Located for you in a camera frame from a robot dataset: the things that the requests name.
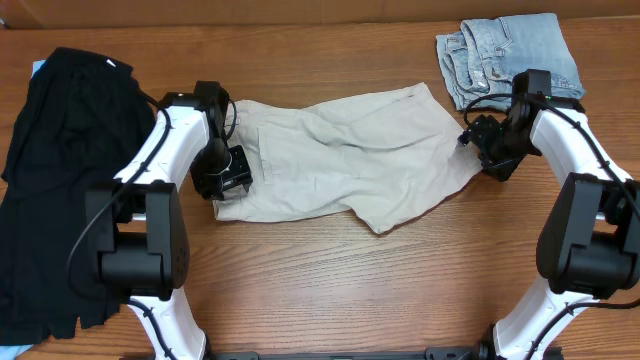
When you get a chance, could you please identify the beige khaki shorts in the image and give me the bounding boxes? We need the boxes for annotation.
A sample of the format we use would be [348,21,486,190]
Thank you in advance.
[214,83,481,234]

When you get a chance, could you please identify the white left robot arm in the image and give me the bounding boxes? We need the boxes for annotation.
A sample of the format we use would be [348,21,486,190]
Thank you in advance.
[80,81,253,359]

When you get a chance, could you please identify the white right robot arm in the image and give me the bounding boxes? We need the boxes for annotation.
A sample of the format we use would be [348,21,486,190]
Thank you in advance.
[454,69,639,360]

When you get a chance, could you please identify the folded light blue jeans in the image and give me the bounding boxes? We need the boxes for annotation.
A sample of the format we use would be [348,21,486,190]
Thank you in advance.
[436,13,586,111]

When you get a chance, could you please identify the black garment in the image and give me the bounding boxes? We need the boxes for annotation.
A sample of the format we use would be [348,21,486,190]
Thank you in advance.
[1,48,155,346]

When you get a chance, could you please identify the light blue cloth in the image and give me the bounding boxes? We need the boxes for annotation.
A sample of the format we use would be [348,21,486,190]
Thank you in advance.
[0,345,32,360]

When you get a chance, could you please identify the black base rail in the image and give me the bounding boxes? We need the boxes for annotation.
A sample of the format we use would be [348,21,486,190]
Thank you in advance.
[205,347,473,360]

